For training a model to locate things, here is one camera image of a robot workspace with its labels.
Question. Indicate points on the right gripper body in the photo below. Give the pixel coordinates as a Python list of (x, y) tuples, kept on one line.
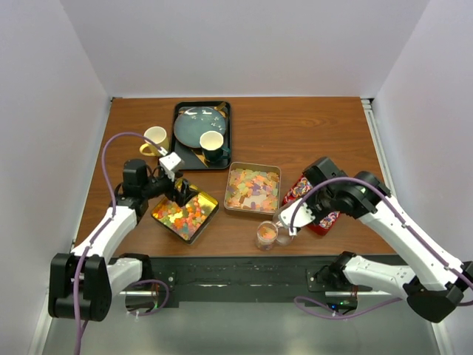
[(320, 205)]

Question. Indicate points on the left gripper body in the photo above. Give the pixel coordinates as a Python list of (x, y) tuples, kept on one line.
[(165, 186)]

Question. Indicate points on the red tin of lollipops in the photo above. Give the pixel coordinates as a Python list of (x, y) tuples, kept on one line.
[(299, 189)]

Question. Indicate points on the gold tin of star candies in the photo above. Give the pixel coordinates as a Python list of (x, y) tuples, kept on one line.
[(186, 222)]

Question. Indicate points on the clear plastic scoop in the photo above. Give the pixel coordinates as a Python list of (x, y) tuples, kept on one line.
[(283, 216)]

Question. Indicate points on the clear glass lid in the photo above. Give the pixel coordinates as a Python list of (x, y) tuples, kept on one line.
[(284, 237)]

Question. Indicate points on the glass goblet jar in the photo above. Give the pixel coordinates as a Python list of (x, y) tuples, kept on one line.
[(266, 235)]

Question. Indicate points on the silver tin of gummies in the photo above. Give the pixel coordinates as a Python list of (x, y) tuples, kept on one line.
[(253, 188)]

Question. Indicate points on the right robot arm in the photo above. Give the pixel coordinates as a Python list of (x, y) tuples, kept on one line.
[(432, 281)]

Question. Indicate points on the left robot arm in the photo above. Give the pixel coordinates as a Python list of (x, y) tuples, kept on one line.
[(84, 281)]

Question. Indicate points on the black tray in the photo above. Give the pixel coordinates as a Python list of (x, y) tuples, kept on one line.
[(193, 157)]

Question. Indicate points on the yellow mug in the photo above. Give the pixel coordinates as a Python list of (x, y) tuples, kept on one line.
[(156, 142)]

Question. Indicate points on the dark green cup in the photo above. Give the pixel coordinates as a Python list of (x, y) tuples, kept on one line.
[(212, 146)]

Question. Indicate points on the dark teal plate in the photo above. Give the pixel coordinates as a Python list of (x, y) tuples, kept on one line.
[(195, 121)]

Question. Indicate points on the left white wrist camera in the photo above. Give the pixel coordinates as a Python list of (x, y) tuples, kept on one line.
[(171, 164)]

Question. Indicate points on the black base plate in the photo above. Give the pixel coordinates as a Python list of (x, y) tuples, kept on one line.
[(248, 279)]

